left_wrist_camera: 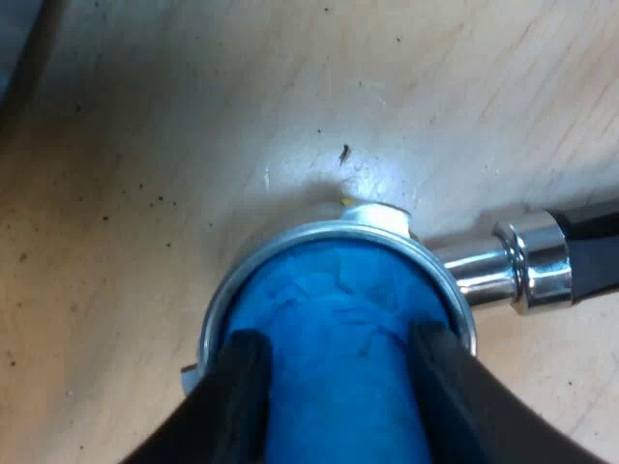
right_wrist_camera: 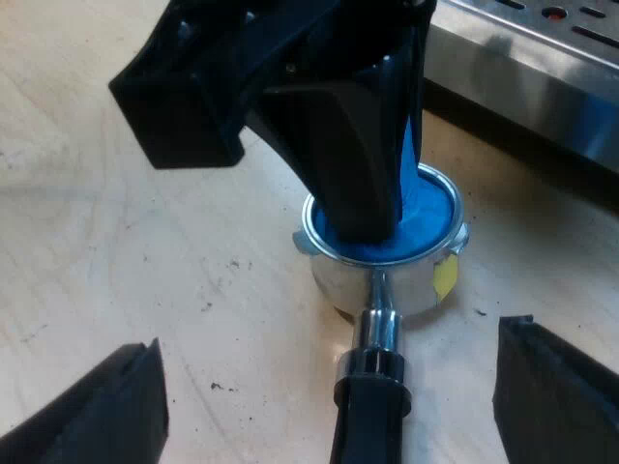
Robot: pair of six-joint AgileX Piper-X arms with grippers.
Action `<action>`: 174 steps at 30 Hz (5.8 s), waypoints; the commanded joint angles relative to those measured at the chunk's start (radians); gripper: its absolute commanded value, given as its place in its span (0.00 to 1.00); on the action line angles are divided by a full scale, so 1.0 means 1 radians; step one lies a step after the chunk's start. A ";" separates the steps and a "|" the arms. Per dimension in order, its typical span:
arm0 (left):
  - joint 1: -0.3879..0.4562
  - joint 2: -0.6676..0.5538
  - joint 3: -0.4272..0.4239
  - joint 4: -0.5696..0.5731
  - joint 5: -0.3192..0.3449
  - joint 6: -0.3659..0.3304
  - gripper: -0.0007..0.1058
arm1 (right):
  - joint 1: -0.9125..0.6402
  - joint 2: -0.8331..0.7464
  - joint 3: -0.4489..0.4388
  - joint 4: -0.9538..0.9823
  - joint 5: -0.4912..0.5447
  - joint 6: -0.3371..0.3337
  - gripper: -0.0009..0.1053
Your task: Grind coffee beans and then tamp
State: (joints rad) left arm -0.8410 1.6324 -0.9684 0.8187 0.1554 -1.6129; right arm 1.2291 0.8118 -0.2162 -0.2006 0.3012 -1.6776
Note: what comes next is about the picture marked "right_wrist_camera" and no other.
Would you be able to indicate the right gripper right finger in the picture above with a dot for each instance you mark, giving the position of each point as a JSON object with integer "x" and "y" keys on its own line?
{"x": 556, "y": 396}

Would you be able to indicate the bright blue tamper steel top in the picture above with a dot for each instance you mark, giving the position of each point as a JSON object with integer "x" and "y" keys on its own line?
{"x": 425, "y": 212}

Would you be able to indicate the steel espresso machine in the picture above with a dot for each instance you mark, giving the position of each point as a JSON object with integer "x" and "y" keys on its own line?
{"x": 532, "y": 67}

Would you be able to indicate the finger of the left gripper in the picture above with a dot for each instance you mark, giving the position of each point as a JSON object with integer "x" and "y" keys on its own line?
{"x": 348, "y": 164}
{"x": 418, "y": 87}

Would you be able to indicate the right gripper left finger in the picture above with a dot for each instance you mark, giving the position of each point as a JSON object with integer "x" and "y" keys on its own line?
{"x": 97, "y": 411}

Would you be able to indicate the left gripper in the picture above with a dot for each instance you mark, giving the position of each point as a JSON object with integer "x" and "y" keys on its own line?
{"x": 203, "y": 82}

